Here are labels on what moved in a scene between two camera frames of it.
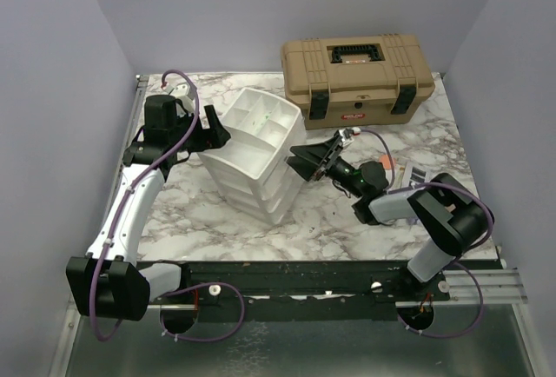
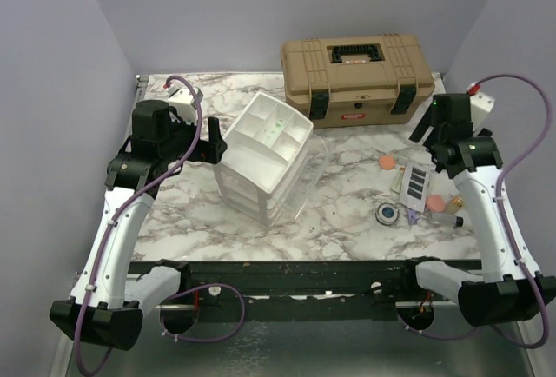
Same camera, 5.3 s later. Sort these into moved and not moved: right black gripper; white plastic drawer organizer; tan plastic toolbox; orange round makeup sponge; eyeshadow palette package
Moved: white plastic drawer organizer; right black gripper
Not moved: tan plastic toolbox; orange round makeup sponge; eyeshadow palette package
